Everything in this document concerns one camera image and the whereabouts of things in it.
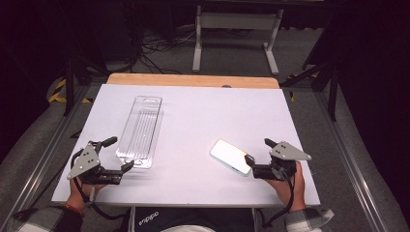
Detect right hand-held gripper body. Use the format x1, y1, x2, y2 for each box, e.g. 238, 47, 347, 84
251, 140, 312, 181

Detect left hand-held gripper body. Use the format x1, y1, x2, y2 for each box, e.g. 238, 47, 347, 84
66, 140, 124, 187

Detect white rectangular box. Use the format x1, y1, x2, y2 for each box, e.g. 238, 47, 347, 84
209, 138, 253, 178

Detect clear plastic packaging tray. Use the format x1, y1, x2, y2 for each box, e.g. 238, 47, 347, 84
115, 95, 163, 170

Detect person's left hand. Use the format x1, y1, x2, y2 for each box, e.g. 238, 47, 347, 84
65, 179, 107, 213

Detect person's right hand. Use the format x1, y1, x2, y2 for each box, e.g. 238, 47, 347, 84
265, 159, 308, 214

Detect black tripod stand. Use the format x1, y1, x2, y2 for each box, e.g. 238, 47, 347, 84
62, 54, 107, 117
279, 47, 339, 123

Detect white board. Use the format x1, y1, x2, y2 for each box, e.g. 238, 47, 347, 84
51, 84, 322, 208

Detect person's black clothing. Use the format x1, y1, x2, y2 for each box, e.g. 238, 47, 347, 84
124, 207, 259, 232

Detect wooden table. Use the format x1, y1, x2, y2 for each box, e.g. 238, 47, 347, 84
105, 72, 280, 90

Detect white metal stand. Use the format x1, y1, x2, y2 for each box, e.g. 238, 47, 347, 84
191, 4, 284, 75

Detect metal floor rail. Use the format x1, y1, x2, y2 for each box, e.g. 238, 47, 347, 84
313, 91, 391, 232
0, 85, 93, 226

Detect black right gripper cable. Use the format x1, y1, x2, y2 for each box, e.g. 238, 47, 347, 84
257, 168, 296, 229

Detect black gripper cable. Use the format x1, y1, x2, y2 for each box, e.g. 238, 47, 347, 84
257, 168, 296, 229
71, 148, 130, 221

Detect red bracelet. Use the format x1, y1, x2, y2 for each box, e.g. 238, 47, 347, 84
64, 203, 85, 218

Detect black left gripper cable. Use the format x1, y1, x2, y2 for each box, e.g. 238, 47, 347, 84
71, 148, 130, 221

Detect bundle of floor cables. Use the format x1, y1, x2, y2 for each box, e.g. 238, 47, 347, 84
132, 28, 197, 75

